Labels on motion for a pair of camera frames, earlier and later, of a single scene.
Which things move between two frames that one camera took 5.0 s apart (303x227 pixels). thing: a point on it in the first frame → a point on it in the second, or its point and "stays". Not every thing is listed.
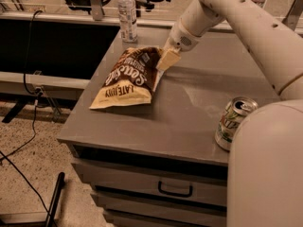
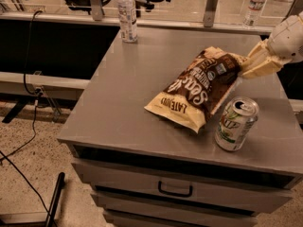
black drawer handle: (174, 193) stays
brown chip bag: (133, 79) → (191, 97)
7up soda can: (236, 110) stays
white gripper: (181, 38) → (285, 42)
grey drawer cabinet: (157, 164) stays
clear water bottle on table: (127, 14) stays
